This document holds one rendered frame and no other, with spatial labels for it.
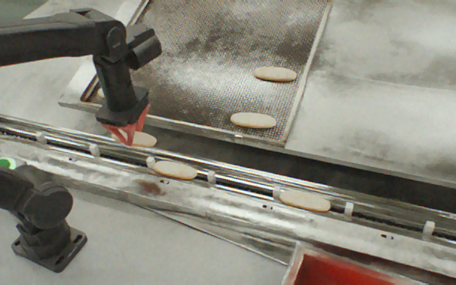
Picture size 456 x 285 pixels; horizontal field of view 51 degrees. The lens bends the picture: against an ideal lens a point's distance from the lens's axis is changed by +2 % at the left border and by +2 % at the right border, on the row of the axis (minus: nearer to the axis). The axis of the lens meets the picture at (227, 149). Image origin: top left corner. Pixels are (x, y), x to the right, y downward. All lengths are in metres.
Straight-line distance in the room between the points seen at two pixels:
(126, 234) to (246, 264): 0.25
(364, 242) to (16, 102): 0.94
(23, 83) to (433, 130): 1.04
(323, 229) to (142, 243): 0.35
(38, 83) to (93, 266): 0.63
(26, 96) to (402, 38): 0.96
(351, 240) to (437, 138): 0.29
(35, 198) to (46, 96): 0.55
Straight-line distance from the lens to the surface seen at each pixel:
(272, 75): 1.10
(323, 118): 1.03
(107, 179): 1.02
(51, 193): 0.86
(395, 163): 0.99
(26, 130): 1.22
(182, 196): 0.95
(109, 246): 0.97
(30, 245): 0.96
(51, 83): 1.40
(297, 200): 0.93
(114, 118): 0.90
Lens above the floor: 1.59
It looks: 46 degrees down
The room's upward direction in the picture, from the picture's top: 5 degrees counter-clockwise
